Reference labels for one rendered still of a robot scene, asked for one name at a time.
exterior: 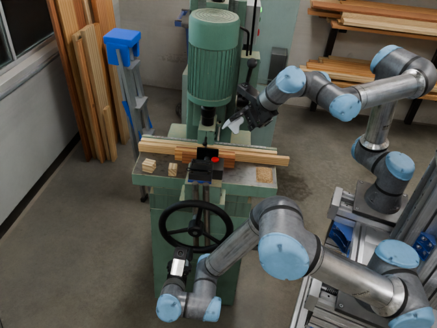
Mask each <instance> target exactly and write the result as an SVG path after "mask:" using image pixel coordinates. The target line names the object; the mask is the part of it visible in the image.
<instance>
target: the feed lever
mask: <svg viewBox="0 0 437 328"><path fill-rule="evenodd" d="M257 64H258V62H257V60H256V59H255V58H250V59H248V60H247V66H248V67H249V69H248V74H247V77H246V82H247V83H248V84H249V82H250V77H251V74H252V69H253V68H255V67H256V66H257ZM248 103H249V100H247V99H246V98H245V97H244V96H242V95H241V94H239V93H238V95H237V107H245V106H246V105H248Z"/></svg>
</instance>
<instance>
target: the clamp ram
mask: <svg viewBox="0 0 437 328"><path fill-rule="evenodd" d="M218 156H219V150H218V149H214V148H202V147H197V153H196V159H202V160H210V161H211V158H212V157H218Z"/></svg>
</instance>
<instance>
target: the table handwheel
mask: <svg viewBox="0 0 437 328"><path fill-rule="evenodd" d="M182 208H198V213H197V214H195V215H193V218H192V220H191V221H190V222H189V226H188V227H187V228H181V229H177V230H170V231H167V229H166V220H167V218H168V216H169V215H170V214H171V213H173V212H175V211H177V210H180V209H182ZM203 209H206V210H209V211H211V212H213V213H215V214H217V215H218V216H219V217H220V218H221V219H222V220H223V221H224V223H225V225H226V234H225V236H224V237H223V238H222V239H221V240H220V241H219V240H218V239H216V238H214V237H213V236H211V235H210V234H208V233H207V232H206V231H204V223H203V222H202V214H203ZM159 231H160V233H161V235H162V237H163V238H164V239H165V240H166V241H167V242H168V243H169V244H170V245H171V246H173V247H175V248H176V247H181V248H186V249H187V252H188V250H189V248H193V253H196V254H204V253H211V252H213V251H214V250H215V249H216V248H217V247H218V246H219V245H220V244H221V243H222V242H223V241H224V240H225V239H226V238H228V237H229V236H230V235H231V234H232V233H233V223H232V220H231V218H230V216H229V215H228V214H227V213H226V212H225V211H224V210H223V209H222V208H220V207H218V206H217V205H215V204H212V203H210V202H206V201H203V200H182V201H179V202H176V203H173V204H172V205H170V206H169V207H167V208H166V209H165V210H164V211H163V212H162V214H161V216H160V218H159ZM184 232H188V234H189V235H190V236H192V237H195V238H197V237H200V236H201V235H203V236H205V237H207V238H209V239H210V240H211V241H213V242H215V244H212V245H208V246H204V247H195V246H190V245H186V244H183V243H181V242H179V241H177V240H176V239H174V238H173V237H172V236H171V235H172V234H179V233H184Z"/></svg>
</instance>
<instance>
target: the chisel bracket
mask: <svg viewBox="0 0 437 328"><path fill-rule="evenodd" d="M216 124H217V115H215V116H214V124H213V125H212V126H204V125H202V116H201V117H200V123H199V127H198V140H197V143H198V144H202V143H203V142H204V139H205V137H207V144H209V145H214V142H215V139H216V138H215V135H216Z"/></svg>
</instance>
